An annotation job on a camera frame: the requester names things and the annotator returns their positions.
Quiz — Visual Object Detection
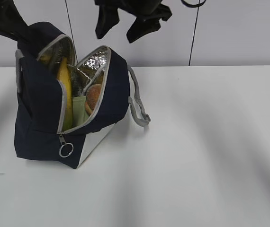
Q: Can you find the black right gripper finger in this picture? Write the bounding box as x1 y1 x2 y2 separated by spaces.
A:
95 5 120 39
126 17 161 44

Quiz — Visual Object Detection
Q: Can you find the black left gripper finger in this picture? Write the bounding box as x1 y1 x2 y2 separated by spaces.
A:
0 29 20 41
4 7 32 42

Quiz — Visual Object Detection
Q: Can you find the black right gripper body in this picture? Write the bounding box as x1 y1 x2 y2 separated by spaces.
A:
94 0 172 21

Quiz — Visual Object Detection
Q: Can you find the navy insulated lunch bag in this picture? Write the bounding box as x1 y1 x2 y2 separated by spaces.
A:
14 22 151 169

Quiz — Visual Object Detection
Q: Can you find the yellow banana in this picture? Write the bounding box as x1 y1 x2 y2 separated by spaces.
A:
37 53 73 134

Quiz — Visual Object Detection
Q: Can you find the brown bread loaf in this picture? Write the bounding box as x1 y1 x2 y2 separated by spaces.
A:
84 84 102 116

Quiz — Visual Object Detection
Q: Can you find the green lid glass container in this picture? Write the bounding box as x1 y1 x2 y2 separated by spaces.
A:
72 96 89 127

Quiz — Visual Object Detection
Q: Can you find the black cable loop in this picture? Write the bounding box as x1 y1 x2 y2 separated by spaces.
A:
181 0 207 7

